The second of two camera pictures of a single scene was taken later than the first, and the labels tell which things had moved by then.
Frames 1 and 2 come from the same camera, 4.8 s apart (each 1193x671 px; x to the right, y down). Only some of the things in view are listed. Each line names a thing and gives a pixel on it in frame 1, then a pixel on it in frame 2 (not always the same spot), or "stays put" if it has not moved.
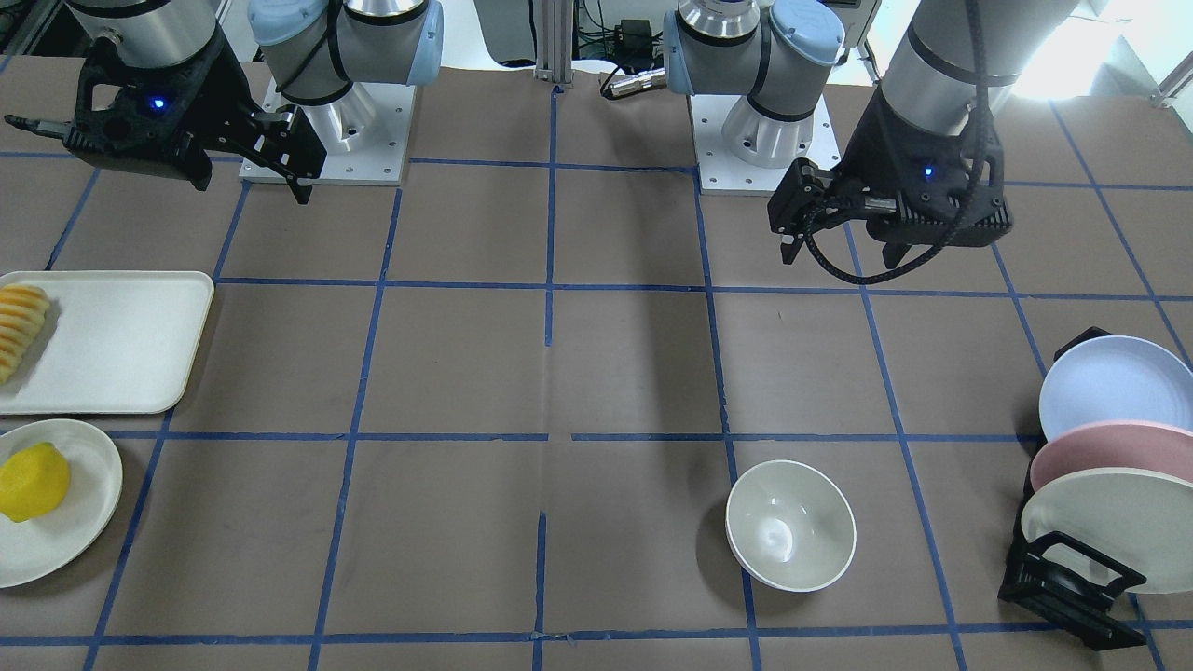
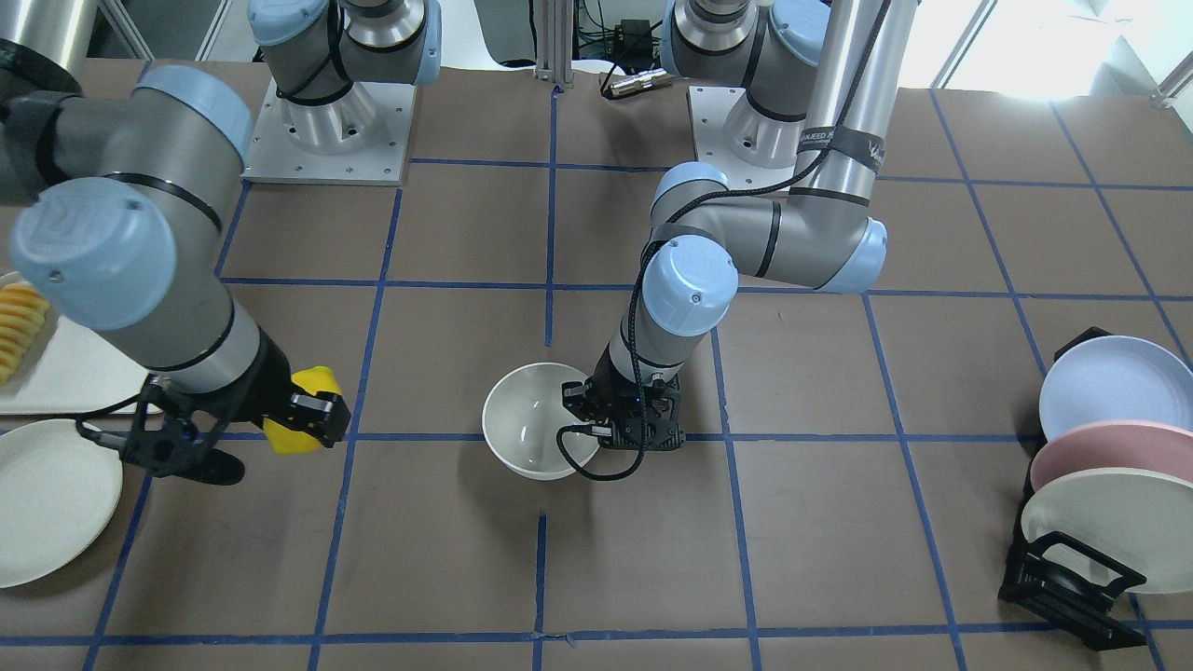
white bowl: (790, 527) to (522, 416)
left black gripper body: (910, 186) to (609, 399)
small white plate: (42, 544) stays put
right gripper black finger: (285, 143) to (324, 415)
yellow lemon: (33, 481) to (287, 440)
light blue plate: (1115, 377) stays put
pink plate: (1110, 444) stays put
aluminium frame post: (554, 60) stays put
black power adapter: (634, 38) stays put
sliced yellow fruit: (22, 314) stays put
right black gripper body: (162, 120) to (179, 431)
